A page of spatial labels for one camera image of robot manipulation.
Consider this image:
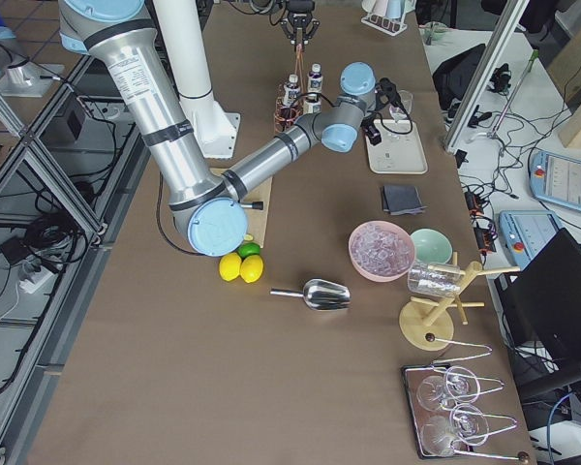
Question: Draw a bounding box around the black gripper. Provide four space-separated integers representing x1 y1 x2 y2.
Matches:
362 120 382 145
281 2 320 47

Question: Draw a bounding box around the copper wire bottle basket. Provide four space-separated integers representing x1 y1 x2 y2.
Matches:
274 46 322 133

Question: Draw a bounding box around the tea bottle two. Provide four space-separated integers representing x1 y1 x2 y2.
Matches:
302 94 321 114

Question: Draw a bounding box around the tea bottle three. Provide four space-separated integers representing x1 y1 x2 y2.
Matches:
307 63 323 93

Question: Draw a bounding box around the tea bottle one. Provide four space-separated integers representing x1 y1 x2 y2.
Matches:
282 74 301 108

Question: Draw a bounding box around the cream rabbit tray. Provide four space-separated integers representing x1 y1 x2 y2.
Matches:
365 119 428 174

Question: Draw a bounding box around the clear wine glass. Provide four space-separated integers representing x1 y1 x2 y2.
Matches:
389 90 413 121

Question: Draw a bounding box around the grey folded cloth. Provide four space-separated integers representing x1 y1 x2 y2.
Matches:
382 185 426 216

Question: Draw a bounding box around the white cup rack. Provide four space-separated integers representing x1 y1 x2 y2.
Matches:
361 0 408 37

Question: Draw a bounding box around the pink bowl of ice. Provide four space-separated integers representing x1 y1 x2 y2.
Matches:
348 221 415 283

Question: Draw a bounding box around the green ceramic bowl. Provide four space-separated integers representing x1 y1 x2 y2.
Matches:
411 229 453 264

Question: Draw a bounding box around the wooden cutting board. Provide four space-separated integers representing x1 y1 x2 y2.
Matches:
234 178 272 247

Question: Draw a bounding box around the clear glass mug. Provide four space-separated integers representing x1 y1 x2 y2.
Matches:
407 261 464 297

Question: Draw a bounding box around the green lime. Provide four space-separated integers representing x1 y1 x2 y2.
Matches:
236 242 260 260

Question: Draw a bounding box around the steel ice scoop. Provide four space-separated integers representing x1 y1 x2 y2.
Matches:
269 278 351 311

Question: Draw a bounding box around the yellow lemon upper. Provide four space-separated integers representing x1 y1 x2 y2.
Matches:
239 255 264 284

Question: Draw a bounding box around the yellow lemon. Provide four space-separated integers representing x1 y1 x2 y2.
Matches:
218 252 242 282
239 255 264 284

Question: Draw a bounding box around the blue teach pendant lower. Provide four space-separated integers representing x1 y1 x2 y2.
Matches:
498 210 564 269

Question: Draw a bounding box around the blue teach pendant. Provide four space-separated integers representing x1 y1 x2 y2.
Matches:
498 210 564 269
530 151 581 212

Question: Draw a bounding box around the yellow lemon lower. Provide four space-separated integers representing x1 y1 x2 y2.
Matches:
218 252 242 282

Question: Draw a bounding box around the blue teach pendant upper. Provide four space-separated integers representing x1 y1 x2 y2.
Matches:
530 151 581 212

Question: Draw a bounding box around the wooden cup tree stand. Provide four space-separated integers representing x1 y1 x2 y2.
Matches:
399 253 520 351

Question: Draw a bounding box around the black monitor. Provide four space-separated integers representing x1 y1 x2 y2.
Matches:
503 227 581 369

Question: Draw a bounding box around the hanging wine glass far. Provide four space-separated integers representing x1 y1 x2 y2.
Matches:
416 366 480 412

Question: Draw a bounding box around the hanging wine glass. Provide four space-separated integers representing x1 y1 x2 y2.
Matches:
420 404 489 457
416 366 480 412

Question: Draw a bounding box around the black mirrored tray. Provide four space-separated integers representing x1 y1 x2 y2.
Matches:
402 364 481 459

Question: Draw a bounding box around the hanging wine glass near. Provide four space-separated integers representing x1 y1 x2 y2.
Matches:
420 404 489 457

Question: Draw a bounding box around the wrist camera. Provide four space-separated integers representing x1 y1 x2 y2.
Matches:
375 77 408 115

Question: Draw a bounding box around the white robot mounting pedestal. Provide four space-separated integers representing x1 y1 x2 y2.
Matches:
154 0 240 160

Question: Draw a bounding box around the aluminium frame post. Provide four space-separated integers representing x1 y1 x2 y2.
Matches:
443 0 529 154

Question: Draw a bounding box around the wire glass hanger rack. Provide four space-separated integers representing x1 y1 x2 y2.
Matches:
416 358 530 464

